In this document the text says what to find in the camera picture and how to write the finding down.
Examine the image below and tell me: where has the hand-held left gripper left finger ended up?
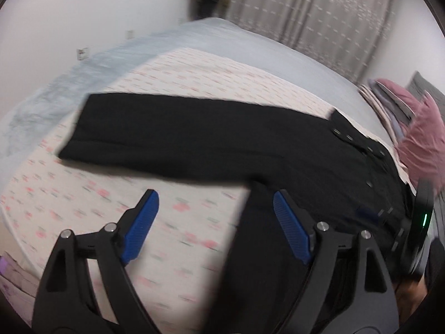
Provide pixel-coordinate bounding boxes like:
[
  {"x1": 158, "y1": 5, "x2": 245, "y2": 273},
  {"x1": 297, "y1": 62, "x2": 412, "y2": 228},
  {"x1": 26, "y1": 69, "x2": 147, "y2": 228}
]
[{"x1": 33, "y1": 189, "x2": 160, "y2": 334}]

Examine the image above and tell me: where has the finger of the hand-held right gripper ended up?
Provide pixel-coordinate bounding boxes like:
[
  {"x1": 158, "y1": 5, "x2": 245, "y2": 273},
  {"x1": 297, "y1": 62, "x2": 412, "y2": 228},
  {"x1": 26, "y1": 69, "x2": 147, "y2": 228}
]
[{"x1": 356, "y1": 207, "x2": 411, "y2": 251}]

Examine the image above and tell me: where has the person's right hand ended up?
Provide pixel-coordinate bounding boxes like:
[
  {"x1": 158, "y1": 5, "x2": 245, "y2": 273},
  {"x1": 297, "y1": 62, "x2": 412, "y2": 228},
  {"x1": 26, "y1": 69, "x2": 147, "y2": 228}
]
[{"x1": 396, "y1": 280, "x2": 430, "y2": 324}]

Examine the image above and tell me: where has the light blue bed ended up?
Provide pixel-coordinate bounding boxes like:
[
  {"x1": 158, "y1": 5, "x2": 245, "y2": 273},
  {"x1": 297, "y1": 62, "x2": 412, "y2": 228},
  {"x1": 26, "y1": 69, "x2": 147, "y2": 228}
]
[{"x1": 0, "y1": 17, "x2": 397, "y2": 195}]

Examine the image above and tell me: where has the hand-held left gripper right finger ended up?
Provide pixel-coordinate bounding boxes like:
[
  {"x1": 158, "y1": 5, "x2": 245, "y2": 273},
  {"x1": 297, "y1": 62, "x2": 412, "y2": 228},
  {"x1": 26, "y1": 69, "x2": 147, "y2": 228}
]
[{"x1": 273, "y1": 190, "x2": 400, "y2": 334}]

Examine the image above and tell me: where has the grey patterned curtain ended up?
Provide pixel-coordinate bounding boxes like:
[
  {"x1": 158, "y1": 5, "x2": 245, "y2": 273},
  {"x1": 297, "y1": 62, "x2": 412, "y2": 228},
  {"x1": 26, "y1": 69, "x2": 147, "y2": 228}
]
[{"x1": 226, "y1": 0, "x2": 404, "y2": 84}]

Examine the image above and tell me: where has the black buttoned coat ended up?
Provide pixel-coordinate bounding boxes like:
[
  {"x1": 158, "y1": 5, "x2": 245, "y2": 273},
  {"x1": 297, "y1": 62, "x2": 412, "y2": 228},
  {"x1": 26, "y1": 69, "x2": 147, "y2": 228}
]
[{"x1": 57, "y1": 92, "x2": 428, "y2": 334}]

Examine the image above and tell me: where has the grey pillow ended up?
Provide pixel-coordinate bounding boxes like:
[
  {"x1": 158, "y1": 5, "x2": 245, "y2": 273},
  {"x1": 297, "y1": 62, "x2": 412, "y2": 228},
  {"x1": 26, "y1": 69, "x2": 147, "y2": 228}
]
[{"x1": 407, "y1": 71, "x2": 445, "y2": 103}]

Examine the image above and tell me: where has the pink pillow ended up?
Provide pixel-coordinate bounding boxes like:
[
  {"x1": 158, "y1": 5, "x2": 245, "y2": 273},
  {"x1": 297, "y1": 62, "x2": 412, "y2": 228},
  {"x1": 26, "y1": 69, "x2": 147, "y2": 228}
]
[{"x1": 377, "y1": 78, "x2": 445, "y2": 195}]

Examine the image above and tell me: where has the stack of folded clothes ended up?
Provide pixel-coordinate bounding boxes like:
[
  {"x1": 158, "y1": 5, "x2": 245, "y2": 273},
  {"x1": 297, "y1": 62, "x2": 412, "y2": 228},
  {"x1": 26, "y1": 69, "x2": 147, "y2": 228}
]
[{"x1": 358, "y1": 80, "x2": 418, "y2": 141}]

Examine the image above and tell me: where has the cherry print blanket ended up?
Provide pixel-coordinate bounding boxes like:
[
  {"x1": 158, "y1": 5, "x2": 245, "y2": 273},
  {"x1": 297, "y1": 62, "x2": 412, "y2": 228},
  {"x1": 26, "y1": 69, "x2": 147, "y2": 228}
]
[{"x1": 0, "y1": 47, "x2": 411, "y2": 325}]

